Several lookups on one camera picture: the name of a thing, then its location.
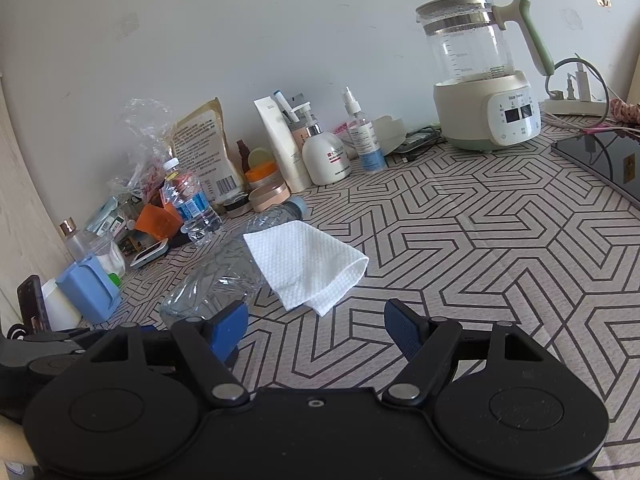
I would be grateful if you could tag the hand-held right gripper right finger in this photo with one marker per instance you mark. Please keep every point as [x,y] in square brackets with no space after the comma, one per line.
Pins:
[402,330]

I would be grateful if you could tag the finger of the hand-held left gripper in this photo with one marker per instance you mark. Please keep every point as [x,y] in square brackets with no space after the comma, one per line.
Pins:
[85,335]

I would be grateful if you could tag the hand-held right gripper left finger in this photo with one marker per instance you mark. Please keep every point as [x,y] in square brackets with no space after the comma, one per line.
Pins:
[230,330]

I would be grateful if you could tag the clear plastic bottle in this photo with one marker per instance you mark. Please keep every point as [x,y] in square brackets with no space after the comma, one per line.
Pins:
[220,270]

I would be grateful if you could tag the white paper towel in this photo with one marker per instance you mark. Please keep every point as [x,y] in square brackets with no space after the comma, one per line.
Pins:
[305,260]

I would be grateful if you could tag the white plastic container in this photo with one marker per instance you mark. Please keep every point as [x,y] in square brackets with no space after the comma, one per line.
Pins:
[390,130]

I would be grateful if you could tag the blue plastic box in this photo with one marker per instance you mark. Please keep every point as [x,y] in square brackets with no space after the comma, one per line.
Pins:
[87,290]

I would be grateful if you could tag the small green item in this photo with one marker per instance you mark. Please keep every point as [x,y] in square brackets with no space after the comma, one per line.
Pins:
[115,279]

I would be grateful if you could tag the dark smartphone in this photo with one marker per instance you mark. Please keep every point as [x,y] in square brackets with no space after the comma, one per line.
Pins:
[31,300]

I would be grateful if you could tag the white crumpled plastic bag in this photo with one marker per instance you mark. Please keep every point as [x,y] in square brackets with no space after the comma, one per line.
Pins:
[112,260]

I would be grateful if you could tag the geometric patterned tablecloth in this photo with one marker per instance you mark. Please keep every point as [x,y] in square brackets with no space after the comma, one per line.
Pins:
[450,260]

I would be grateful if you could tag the glass perfume bottle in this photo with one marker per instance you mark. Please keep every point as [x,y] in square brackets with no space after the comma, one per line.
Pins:
[75,242]

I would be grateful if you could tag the small white device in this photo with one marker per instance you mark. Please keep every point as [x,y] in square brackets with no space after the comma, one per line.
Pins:
[150,252]

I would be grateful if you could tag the small printed medicine box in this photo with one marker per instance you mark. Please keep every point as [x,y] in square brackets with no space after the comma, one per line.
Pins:
[107,217]

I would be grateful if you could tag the black round jar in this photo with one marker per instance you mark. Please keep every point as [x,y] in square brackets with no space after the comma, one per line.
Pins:
[236,205]

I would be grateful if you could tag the blue label water bottle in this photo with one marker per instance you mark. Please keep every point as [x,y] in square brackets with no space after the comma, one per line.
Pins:
[192,205]

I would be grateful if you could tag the orange box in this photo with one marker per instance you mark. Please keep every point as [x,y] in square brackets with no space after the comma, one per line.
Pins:
[157,220]

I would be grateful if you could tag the pink cosmetic jar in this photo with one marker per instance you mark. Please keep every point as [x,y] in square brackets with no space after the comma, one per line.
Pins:
[270,197]

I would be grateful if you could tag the orange lid jar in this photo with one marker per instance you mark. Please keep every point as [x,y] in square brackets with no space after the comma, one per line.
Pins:
[262,172]

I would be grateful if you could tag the pale green round lid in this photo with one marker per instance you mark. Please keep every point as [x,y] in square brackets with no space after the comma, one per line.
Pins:
[260,156]

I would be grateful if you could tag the beige printed pouch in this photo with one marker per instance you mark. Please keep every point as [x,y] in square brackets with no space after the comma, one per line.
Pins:
[200,145]

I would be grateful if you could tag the white pump lotion bottle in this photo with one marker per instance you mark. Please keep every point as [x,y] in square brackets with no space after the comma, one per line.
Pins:
[325,157]

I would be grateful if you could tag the white cosmetic tube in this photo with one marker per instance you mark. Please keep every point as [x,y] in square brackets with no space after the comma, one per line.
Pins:
[280,145]

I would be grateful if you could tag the clear spray bottle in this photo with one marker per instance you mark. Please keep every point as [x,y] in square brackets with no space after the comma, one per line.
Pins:
[365,140]

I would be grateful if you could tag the pink pump bottle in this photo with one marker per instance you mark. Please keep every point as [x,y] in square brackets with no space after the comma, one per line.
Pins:
[298,137]

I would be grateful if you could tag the pink packet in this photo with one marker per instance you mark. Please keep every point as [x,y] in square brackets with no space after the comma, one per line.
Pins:
[342,128]

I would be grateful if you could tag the clear crumpled plastic bag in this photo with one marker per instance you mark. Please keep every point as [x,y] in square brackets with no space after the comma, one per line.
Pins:
[142,120]

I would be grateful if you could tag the white blue pen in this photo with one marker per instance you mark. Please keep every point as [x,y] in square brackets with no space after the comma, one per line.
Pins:
[280,102]

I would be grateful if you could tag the black tablet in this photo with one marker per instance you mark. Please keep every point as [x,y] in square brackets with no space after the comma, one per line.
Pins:
[600,160]

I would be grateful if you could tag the glass kettle jug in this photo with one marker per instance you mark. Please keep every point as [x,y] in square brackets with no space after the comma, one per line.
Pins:
[470,50]

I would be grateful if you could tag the white charger plug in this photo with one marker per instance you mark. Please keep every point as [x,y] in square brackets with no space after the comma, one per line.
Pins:
[581,85]

